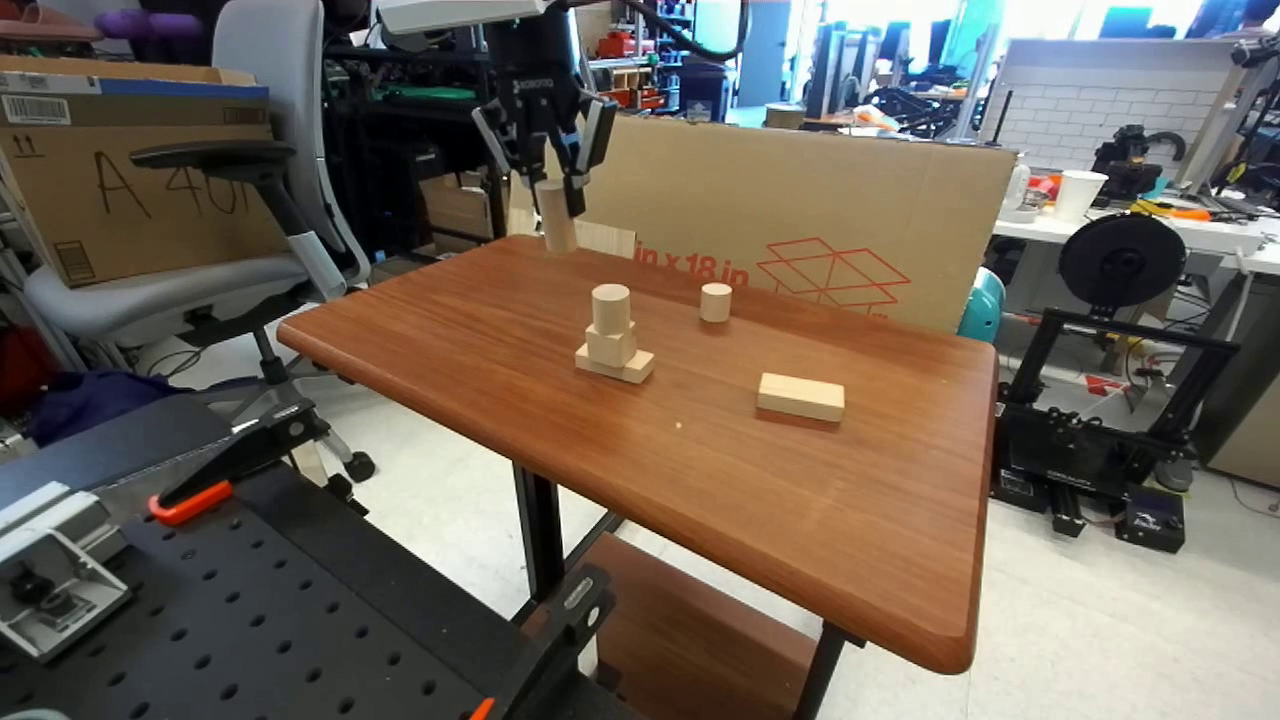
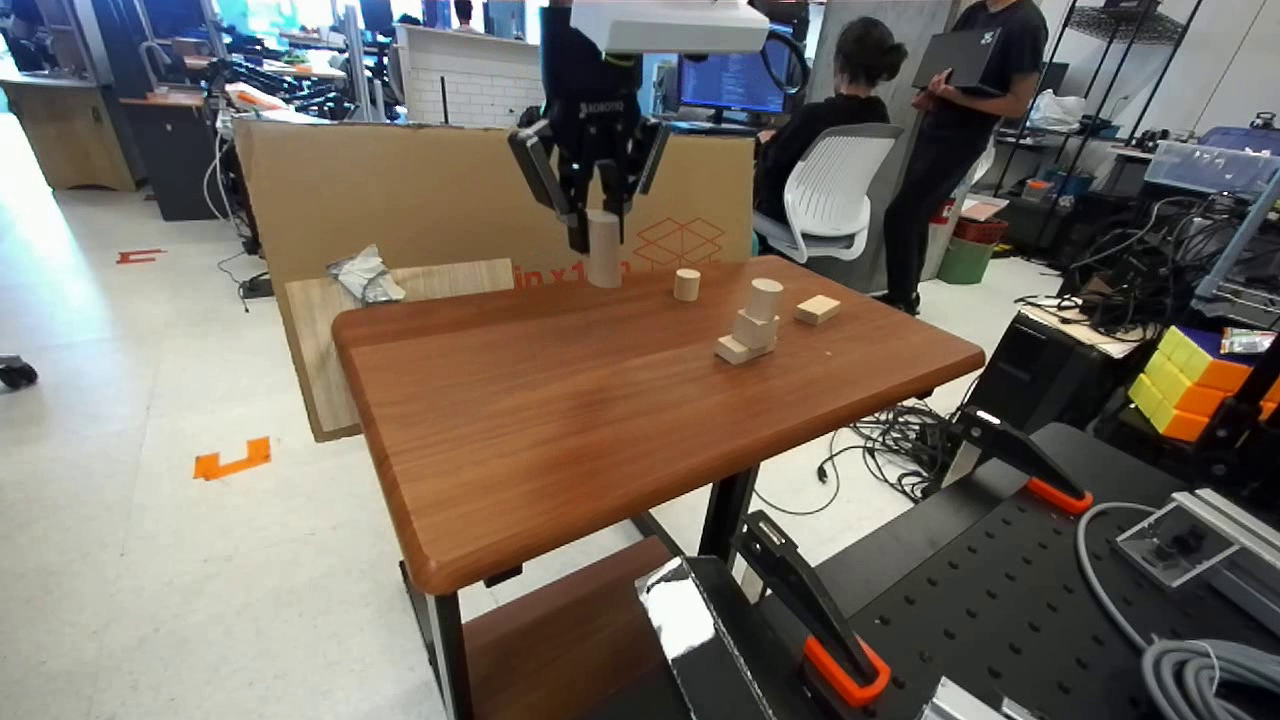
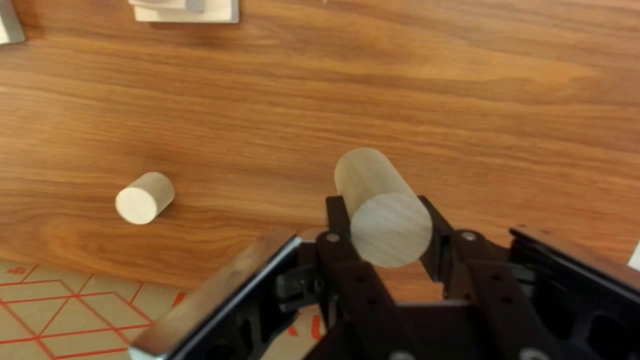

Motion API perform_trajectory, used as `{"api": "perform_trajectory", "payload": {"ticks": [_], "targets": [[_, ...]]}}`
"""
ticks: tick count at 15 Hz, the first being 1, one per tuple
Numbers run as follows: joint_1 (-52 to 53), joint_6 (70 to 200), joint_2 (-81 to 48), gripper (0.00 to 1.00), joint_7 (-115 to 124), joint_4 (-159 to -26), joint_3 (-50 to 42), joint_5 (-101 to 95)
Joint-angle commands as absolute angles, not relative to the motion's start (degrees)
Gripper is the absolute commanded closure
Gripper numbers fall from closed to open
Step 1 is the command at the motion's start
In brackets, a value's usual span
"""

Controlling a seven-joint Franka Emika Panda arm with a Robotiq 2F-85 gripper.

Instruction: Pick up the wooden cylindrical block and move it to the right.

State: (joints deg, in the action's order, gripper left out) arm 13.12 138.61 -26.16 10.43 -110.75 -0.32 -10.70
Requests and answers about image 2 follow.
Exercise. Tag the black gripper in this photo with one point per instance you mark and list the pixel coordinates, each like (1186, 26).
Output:
(594, 122)

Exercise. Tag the long wooden cylindrical block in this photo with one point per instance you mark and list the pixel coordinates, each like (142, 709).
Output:
(605, 253)

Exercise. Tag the short wooden cylinder block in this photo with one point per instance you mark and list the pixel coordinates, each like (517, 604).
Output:
(686, 287)

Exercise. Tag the wooden cylinder on flat block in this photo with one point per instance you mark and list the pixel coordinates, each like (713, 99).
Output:
(765, 303)

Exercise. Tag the flat wooden base block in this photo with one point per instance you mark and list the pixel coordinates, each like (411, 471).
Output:
(736, 344)

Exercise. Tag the rectangular wooden block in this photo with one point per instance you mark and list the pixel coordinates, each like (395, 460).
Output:
(818, 308)

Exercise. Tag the brown cardboard sheet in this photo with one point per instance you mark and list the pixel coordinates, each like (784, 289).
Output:
(441, 195)

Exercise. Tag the computer monitor blue screen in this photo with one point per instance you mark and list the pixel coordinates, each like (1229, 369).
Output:
(728, 80)

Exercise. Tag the white panel board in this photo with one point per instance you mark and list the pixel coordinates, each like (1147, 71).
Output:
(464, 79)

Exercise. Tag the white office chair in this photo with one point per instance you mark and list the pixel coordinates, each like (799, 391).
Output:
(833, 201)

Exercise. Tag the seated person black clothes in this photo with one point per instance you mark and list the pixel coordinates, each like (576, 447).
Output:
(825, 113)

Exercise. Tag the crumpled white plastic bag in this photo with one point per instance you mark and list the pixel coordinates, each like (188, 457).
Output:
(367, 279)

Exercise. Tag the light plywood board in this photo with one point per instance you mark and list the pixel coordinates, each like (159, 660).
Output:
(323, 360)

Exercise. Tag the green bin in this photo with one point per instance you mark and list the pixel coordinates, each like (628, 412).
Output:
(961, 262)

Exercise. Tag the standing person black clothes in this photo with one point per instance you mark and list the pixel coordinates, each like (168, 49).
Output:
(965, 145)

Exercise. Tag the dark laptop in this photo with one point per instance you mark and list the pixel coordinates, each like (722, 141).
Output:
(955, 59)

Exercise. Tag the black cabinet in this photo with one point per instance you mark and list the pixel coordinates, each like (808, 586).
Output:
(172, 155)

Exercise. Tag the brown wooden table footboard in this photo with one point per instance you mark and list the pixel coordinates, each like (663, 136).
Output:
(563, 640)

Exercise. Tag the black clamp orange tip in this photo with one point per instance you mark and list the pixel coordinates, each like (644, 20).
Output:
(813, 614)
(1022, 460)

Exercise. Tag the black computer case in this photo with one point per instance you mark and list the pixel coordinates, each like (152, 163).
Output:
(1052, 373)

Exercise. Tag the wooden cabinet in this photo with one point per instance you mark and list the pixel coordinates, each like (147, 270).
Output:
(64, 132)

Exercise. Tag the black perforated breadboard table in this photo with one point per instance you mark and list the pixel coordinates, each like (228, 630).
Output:
(1013, 600)

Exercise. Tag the small black floor object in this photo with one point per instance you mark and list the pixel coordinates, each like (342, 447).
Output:
(14, 373)

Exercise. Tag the black table frame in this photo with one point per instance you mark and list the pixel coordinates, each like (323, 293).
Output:
(726, 512)

